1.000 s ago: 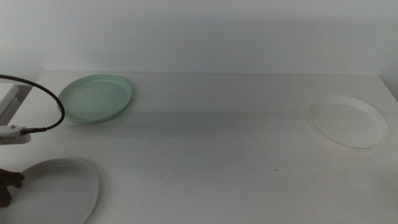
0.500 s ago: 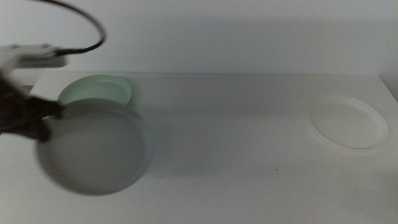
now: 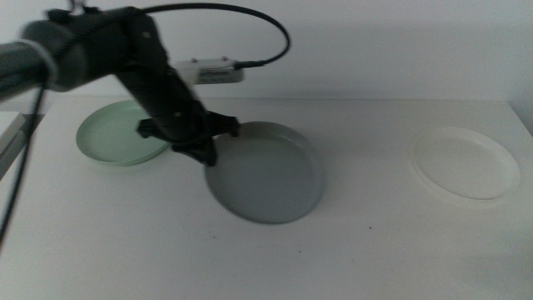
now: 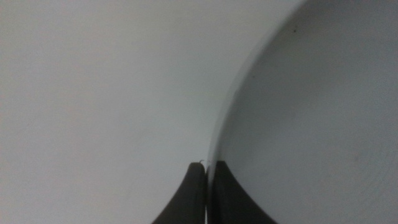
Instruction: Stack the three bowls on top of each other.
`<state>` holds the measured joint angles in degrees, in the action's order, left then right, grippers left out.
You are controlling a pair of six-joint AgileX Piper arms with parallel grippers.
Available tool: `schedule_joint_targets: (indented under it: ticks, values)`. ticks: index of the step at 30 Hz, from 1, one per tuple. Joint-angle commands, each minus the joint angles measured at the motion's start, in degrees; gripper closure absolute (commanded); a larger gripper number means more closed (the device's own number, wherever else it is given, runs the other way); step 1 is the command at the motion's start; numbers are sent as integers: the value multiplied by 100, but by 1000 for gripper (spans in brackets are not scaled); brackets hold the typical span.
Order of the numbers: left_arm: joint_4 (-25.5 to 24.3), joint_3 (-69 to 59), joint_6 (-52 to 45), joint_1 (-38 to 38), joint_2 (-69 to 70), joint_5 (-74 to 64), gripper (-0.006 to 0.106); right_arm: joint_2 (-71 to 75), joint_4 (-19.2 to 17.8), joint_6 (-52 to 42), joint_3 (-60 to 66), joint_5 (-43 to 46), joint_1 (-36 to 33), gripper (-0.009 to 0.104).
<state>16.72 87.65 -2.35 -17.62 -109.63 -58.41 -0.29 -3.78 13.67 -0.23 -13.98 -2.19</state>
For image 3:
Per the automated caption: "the white shallow bowl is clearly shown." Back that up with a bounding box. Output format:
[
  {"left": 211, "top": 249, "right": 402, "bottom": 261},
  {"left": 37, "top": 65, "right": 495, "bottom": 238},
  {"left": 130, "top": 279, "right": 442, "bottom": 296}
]
[{"left": 411, "top": 126, "right": 521, "bottom": 208}]

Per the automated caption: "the pale green shallow bowl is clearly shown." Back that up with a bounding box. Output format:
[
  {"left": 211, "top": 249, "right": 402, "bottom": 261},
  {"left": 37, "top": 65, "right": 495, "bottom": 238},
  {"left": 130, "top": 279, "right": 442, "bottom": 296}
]
[{"left": 75, "top": 98, "right": 171, "bottom": 167}]

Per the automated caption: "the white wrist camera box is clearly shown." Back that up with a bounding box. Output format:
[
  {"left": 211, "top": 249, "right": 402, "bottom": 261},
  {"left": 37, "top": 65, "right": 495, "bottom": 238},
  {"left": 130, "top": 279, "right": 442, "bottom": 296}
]
[{"left": 174, "top": 57, "right": 246, "bottom": 85}]

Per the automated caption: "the grey shallow bowl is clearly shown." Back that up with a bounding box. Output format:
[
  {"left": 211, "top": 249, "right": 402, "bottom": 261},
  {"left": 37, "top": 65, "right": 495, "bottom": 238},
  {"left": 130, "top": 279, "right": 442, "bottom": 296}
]
[{"left": 203, "top": 120, "right": 326, "bottom": 225}]

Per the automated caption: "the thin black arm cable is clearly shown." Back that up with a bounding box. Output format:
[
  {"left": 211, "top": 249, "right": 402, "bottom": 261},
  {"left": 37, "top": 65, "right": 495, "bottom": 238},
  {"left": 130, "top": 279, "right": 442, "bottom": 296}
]
[{"left": 0, "top": 82, "right": 47, "bottom": 251}]

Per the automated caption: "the black camera cable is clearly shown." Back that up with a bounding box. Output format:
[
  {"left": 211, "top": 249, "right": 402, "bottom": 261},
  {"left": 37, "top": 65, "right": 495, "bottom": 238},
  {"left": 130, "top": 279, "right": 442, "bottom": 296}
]
[{"left": 141, "top": 2, "right": 291, "bottom": 69}]

